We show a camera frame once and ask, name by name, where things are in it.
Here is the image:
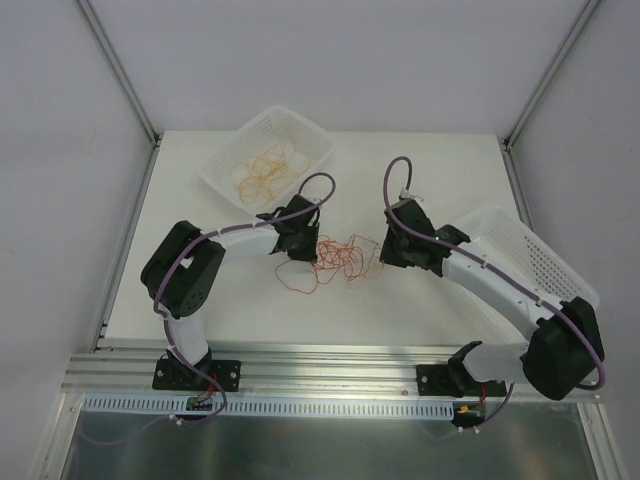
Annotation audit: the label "orange yellow cable pile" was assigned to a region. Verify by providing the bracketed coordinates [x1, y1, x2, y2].
[274, 233, 387, 296]

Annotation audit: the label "yellow cables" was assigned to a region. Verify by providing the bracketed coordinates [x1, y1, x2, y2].
[229, 137, 311, 206]

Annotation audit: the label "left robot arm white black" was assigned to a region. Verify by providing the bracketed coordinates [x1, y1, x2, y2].
[140, 194, 320, 389]

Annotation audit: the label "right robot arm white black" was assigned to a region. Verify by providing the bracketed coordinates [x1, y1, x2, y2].
[380, 199, 605, 401]

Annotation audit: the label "white left plastic basket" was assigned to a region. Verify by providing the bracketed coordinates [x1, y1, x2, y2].
[198, 105, 334, 215]

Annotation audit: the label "white plastic basket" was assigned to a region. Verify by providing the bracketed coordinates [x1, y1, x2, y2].
[442, 206, 600, 339]
[198, 105, 334, 215]

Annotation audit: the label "white right plastic basket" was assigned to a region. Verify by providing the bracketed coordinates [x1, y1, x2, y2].
[442, 206, 600, 339]

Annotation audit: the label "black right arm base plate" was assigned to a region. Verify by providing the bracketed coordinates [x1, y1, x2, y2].
[415, 364, 507, 398]

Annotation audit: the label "white slotted cable duct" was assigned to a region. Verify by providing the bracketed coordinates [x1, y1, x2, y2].
[83, 394, 454, 421]

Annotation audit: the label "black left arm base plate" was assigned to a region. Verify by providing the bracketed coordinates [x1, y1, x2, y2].
[152, 355, 242, 392]

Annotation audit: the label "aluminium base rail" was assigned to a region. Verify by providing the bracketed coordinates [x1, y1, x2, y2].
[59, 339, 601, 404]

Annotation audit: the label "aluminium frame post right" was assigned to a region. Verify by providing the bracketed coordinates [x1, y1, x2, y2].
[503, 0, 605, 153]

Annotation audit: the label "aluminium frame post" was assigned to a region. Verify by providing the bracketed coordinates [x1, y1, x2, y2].
[503, 0, 605, 153]
[74, 0, 160, 146]

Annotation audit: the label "aluminium frame post left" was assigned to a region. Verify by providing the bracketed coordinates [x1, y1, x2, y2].
[74, 0, 160, 146]

